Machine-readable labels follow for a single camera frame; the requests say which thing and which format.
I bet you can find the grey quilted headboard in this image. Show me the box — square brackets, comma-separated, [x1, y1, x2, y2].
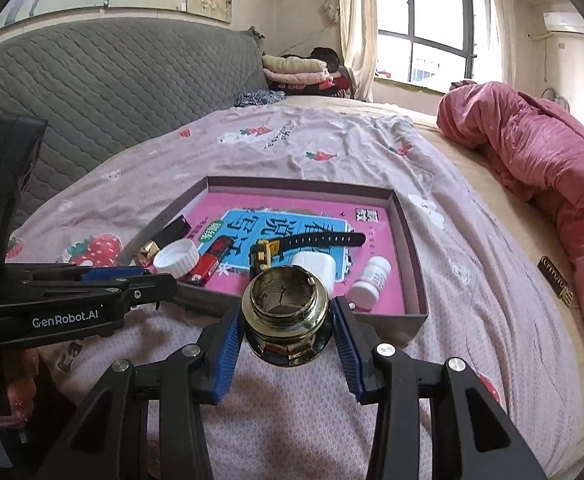
[0, 20, 267, 231]

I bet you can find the dark patterned cloth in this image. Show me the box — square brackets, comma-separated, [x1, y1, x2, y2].
[235, 90, 285, 108]

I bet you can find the pink quilt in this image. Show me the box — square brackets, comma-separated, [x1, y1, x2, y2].
[437, 81, 584, 331]

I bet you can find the person's left hand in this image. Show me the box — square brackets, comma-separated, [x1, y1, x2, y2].
[0, 345, 40, 421]

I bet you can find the white ribbed bottle cap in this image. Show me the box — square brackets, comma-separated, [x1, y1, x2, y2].
[153, 240, 200, 278]

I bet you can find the shallow grey cardboard box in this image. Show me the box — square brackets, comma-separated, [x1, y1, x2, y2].
[124, 176, 429, 346]

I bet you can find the small white bottle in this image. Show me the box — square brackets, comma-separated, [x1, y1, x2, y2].
[348, 256, 391, 309]

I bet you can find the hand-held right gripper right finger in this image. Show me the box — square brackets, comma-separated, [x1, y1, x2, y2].
[329, 297, 548, 480]

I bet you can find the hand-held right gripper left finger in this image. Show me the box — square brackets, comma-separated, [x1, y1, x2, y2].
[36, 305, 245, 480]

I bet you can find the white air conditioner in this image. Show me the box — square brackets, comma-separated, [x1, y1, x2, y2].
[542, 10, 584, 36]

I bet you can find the beige bed sheet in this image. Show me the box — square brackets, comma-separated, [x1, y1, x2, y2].
[277, 95, 584, 461]

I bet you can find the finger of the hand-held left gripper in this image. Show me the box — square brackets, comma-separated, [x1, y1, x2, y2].
[22, 266, 150, 287]
[46, 272, 179, 313]

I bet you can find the yellow and black wristwatch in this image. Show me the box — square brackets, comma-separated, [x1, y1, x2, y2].
[249, 231, 366, 286]

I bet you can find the stack of folded clothes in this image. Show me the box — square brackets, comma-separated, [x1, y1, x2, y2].
[262, 47, 357, 98]

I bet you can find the cream curtain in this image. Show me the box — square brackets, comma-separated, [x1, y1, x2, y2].
[484, 0, 515, 86]
[339, 0, 377, 103]

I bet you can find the black and gold lipstick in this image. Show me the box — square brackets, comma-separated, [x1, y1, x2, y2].
[136, 215, 191, 268]

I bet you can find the pink and blue book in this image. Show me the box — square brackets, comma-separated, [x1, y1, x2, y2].
[182, 191, 405, 313]

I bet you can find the strawberry printed blanket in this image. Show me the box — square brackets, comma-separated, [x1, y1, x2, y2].
[6, 105, 584, 480]

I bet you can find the brass threaded fitting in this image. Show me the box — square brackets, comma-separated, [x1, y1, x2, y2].
[242, 266, 333, 368]

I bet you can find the red and black lighter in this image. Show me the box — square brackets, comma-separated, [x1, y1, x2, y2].
[188, 237, 233, 287]

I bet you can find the white earbuds case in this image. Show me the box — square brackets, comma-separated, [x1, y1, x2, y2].
[289, 251, 337, 296]

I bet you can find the window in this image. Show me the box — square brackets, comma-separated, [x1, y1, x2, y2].
[376, 0, 490, 93]

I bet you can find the black mattress label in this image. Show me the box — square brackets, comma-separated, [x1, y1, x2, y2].
[538, 255, 575, 306]

